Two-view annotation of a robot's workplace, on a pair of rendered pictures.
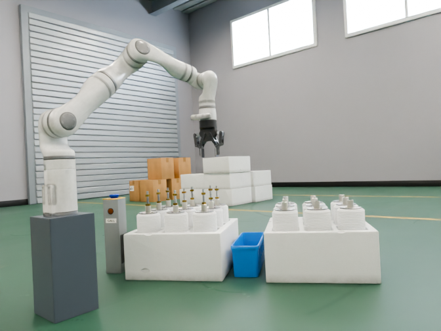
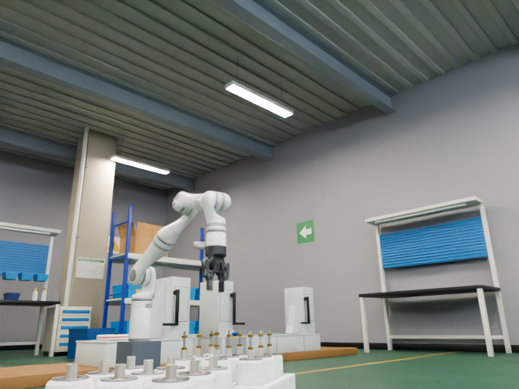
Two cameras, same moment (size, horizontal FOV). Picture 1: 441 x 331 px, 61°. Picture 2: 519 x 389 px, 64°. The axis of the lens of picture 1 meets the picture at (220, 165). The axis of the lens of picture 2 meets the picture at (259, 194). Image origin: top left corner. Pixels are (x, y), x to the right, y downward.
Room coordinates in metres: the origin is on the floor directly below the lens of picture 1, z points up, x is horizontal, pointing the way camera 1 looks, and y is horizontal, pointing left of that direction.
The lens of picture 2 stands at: (1.83, -1.41, 0.35)
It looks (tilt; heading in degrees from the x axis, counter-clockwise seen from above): 18 degrees up; 94
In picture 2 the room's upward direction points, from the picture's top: 1 degrees counter-clockwise
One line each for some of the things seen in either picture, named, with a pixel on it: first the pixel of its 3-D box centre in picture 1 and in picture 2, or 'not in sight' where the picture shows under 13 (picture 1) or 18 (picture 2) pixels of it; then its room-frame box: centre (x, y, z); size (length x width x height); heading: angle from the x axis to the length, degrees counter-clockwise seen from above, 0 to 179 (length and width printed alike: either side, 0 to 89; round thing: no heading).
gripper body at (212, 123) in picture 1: (208, 130); (215, 258); (1.58, 0.04, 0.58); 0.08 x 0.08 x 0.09
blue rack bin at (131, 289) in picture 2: not in sight; (130, 292); (-0.62, 5.06, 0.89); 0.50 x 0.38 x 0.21; 140
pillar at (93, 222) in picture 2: not in sight; (87, 236); (-1.86, 5.93, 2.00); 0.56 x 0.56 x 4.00; 49
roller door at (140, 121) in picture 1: (114, 112); not in sight; (6.94, 1.92, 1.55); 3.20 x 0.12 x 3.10; 139
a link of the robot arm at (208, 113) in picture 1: (205, 113); (212, 239); (1.56, 0.05, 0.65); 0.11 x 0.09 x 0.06; 154
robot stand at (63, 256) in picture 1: (64, 263); (137, 377); (1.16, 0.50, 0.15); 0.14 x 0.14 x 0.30; 49
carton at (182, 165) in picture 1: (178, 167); not in sight; (5.62, 0.64, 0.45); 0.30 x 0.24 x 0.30; 46
